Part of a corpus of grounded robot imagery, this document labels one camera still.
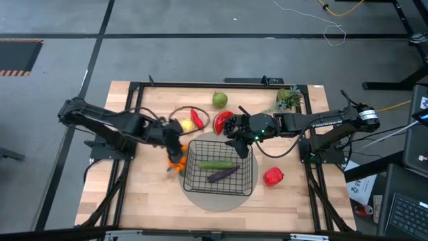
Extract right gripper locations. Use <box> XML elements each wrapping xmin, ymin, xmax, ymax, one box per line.
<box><xmin>225</xmin><ymin>105</ymin><xmax>279</xmax><ymax>160</ymax></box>

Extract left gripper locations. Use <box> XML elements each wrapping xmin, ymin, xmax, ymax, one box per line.
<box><xmin>146</xmin><ymin>118</ymin><xmax>185</xmax><ymax>165</ymax></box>

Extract orange tangerine bunch with leaves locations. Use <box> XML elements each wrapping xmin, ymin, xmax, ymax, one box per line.
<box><xmin>166</xmin><ymin>143</ymin><xmax>189</xmax><ymax>177</ymax></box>

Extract dark grape bunch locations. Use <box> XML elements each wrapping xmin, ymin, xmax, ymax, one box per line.
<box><xmin>223</xmin><ymin>115</ymin><xmax>239</xmax><ymax>137</ymax></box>

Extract red watermelon slice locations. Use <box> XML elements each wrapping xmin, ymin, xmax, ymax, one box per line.
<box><xmin>213</xmin><ymin>110</ymin><xmax>235</xmax><ymax>136</ymax></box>

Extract yellow pear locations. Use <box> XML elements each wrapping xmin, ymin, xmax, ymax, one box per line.
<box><xmin>179</xmin><ymin>118</ymin><xmax>195</xmax><ymax>134</ymax></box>

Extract green apple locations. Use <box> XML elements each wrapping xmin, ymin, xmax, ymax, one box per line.
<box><xmin>212</xmin><ymin>91</ymin><xmax>229</xmax><ymax>108</ymax></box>

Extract red chili pepper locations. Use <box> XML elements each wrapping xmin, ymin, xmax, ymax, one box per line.
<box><xmin>190</xmin><ymin>107</ymin><xmax>205</xmax><ymax>131</ymax></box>

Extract green cucumber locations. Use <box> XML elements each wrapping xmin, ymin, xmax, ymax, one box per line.
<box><xmin>197</xmin><ymin>160</ymin><xmax>236</xmax><ymax>171</ymax></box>

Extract purple eggplant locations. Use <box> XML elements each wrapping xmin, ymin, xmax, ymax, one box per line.
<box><xmin>207</xmin><ymin>164</ymin><xmax>241</xmax><ymax>183</ymax></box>

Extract red bell pepper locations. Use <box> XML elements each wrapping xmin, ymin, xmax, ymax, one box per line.
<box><xmin>263</xmin><ymin>167</ymin><xmax>285</xmax><ymax>187</ymax></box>

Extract black bar device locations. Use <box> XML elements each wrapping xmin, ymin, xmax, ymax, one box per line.
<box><xmin>223</xmin><ymin>75</ymin><xmax>285</xmax><ymax>85</ymax></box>

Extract green succulent plant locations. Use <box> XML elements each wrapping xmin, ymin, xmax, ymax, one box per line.
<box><xmin>263</xmin><ymin>86</ymin><xmax>304</xmax><ymax>113</ymax></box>

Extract round grey mat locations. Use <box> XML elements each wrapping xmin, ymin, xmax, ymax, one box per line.
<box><xmin>178</xmin><ymin>131</ymin><xmax>259</xmax><ymax>213</ymax></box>

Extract silver aluminium extrusion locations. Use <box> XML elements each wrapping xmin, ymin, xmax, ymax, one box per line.
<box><xmin>289</xmin><ymin>233</ymin><xmax>330</xmax><ymax>241</ymax></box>
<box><xmin>103</xmin><ymin>229</ymin><xmax>144</xmax><ymax>241</ymax></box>

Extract white paper sheet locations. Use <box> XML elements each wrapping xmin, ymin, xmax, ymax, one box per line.
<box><xmin>346</xmin><ymin>160</ymin><xmax>378</xmax><ymax>206</ymax></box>

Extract red can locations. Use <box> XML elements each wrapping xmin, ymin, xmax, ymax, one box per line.
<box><xmin>354</xmin><ymin>204</ymin><xmax>374</xmax><ymax>217</ymax></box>

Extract black desk leg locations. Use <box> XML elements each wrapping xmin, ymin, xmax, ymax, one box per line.
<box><xmin>362</xmin><ymin>0</ymin><xmax>428</xmax><ymax>91</ymax></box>

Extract grey chair leg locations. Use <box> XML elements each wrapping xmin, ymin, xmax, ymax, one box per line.
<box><xmin>0</xmin><ymin>147</ymin><xmax>26</xmax><ymax>161</ymax></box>

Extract black monitor back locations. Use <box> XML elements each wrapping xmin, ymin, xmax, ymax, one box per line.
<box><xmin>403</xmin><ymin>84</ymin><xmax>428</xmax><ymax>178</ymax></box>

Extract phone with blue screen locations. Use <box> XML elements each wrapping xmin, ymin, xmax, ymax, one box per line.
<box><xmin>411</xmin><ymin>108</ymin><xmax>428</xmax><ymax>127</ymax></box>

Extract black laptop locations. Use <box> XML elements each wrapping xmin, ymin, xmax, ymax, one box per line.
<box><xmin>384</xmin><ymin>192</ymin><xmax>428</xmax><ymax>240</ymax></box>

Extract black floor mat orange stripes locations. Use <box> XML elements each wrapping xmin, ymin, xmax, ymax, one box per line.
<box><xmin>0</xmin><ymin>39</ymin><xmax>43</xmax><ymax>77</ymax></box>

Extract black wire basket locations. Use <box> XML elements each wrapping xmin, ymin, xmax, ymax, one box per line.
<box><xmin>183</xmin><ymin>139</ymin><xmax>254</xmax><ymax>197</ymax></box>

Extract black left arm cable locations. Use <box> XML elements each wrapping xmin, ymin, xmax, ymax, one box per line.
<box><xmin>168</xmin><ymin>105</ymin><xmax>211</xmax><ymax>137</ymax></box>

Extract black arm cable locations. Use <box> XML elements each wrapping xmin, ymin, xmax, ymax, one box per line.
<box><xmin>254</xmin><ymin>89</ymin><xmax>352</xmax><ymax>159</ymax></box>
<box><xmin>168</xmin><ymin>105</ymin><xmax>211</xmax><ymax>137</ymax></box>

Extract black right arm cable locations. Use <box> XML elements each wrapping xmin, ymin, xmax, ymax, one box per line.
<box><xmin>254</xmin><ymin>89</ymin><xmax>352</xmax><ymax>159</ymax></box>

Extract black aluminium table frame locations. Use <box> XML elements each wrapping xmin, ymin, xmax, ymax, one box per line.
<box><xmin>80</xmin><ymin>75</ymin><xmax>357</xmax><ymax>235</ymax></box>

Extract thin white floor cable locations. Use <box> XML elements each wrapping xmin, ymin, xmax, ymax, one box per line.
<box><xmin>273</xmin><ymin>0</ymin><xmax>347</xmax><ymax>47</ymax></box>

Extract yellow floor cable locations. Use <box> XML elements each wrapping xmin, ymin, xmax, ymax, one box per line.
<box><xmin>317</xmin><ymin>0</ymin><xmax>365</xmax><ymax>17</ymax></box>

